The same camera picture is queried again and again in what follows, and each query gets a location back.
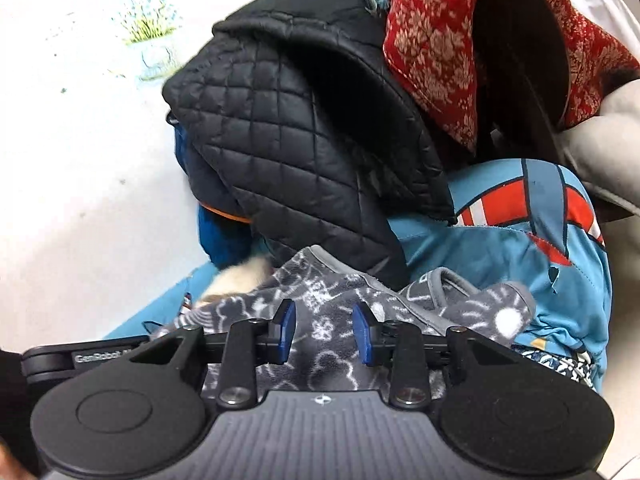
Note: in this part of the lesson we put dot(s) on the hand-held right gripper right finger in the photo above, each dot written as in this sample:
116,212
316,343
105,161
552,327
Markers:
361,332

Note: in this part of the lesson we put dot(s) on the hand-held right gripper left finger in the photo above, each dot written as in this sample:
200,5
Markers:
286,330

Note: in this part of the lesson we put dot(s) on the grey printed fleece jacket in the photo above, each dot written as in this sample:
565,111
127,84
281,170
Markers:
320,360

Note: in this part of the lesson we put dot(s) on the blue jacket orange trim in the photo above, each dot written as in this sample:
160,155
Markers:
220,235

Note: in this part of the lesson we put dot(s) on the blue aeroplane print sheet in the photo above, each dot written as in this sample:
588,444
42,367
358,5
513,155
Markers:
500,260

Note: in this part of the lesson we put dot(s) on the black quilted jacket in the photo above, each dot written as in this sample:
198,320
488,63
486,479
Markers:
300,135

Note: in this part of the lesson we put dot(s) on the red floral cloth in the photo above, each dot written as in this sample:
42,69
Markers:
430,50

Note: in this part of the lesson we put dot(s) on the beige cloth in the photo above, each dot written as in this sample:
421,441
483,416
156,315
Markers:
610,135

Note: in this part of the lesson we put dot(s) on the grass wall sticker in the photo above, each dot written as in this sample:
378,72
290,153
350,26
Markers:
147,35

